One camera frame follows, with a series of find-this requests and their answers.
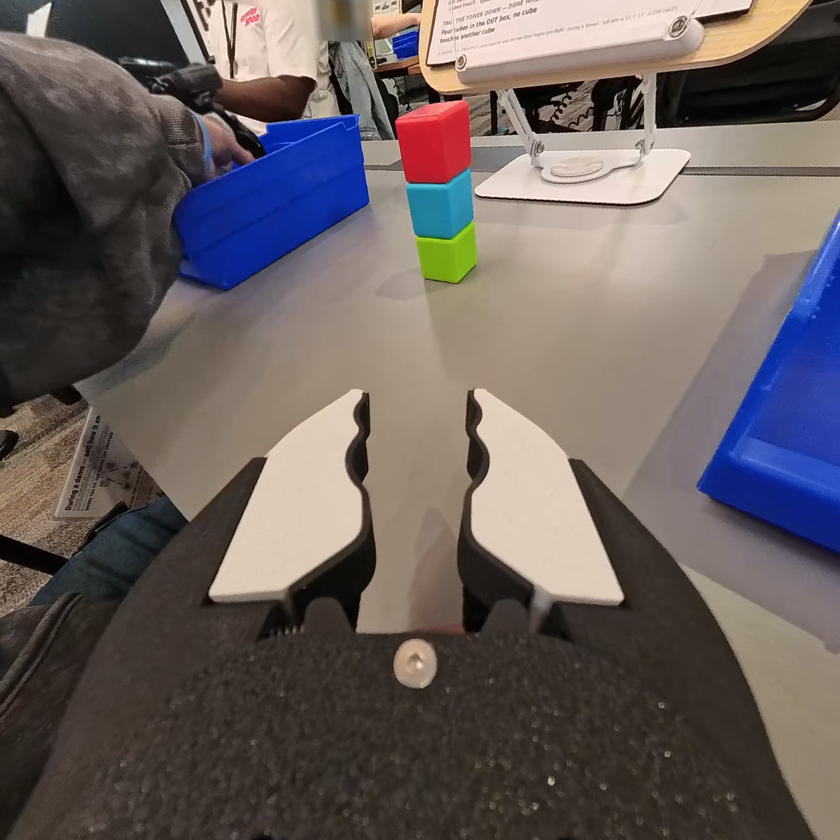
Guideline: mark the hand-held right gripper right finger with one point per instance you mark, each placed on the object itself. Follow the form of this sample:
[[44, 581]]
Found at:
[[538, 518]]

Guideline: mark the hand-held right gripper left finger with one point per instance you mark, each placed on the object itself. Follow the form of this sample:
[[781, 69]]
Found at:
[[295, 518]]

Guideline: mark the blue plastic bin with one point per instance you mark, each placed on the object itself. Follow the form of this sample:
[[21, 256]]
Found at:
[[275, 210], [405, 44], [781, 426]]

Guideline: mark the red cube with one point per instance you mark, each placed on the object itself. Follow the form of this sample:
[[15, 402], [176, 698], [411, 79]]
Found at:
[[433, 141]]

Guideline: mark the cyan cube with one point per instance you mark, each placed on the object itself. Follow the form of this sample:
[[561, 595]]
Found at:
[[439, 203]]

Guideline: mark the green cube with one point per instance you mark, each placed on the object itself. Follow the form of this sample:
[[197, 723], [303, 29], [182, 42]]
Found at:
[[446, 256]]

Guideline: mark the person's left forearm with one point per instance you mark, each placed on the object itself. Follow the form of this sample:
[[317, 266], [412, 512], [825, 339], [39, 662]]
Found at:
[[85, 229]]

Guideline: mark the grey desk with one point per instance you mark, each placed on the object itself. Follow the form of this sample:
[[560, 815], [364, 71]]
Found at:
[[590, 315]]

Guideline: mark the person's left hand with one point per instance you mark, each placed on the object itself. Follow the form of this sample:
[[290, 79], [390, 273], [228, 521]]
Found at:
[[223, 148]]

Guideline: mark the black hand-held device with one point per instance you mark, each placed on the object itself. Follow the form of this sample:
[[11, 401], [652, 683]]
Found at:
[[190, 82]]

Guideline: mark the blue denim jacket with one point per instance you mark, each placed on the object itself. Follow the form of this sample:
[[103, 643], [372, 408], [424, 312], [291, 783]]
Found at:
[[358, 85]]

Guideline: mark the black white marker sign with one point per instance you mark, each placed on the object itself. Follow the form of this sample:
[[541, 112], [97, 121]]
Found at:
[[197, 10]]

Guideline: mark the person's blue jeans leg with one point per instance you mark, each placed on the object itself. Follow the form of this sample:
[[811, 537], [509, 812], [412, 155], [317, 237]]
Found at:
[[118, 551]]

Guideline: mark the printed paper sheet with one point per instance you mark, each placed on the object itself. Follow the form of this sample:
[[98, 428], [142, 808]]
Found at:
[[98, 472]]

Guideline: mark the printed instruction sheet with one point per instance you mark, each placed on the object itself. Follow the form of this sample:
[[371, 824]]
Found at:
[[525, 33]]

